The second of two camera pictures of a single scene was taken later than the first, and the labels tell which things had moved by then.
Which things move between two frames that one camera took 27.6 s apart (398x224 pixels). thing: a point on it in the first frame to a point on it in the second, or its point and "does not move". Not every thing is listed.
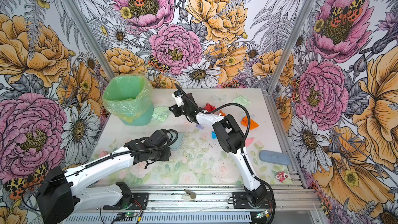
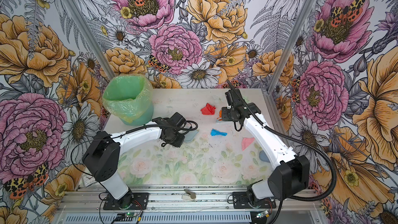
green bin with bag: [130, 97] does not move
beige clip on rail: [188, 195] does not move
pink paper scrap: [249, 141] does not move
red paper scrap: [209, 108] does not move
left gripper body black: [160, 154] to [174, 139]
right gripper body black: [181, 110] to [227, 114]
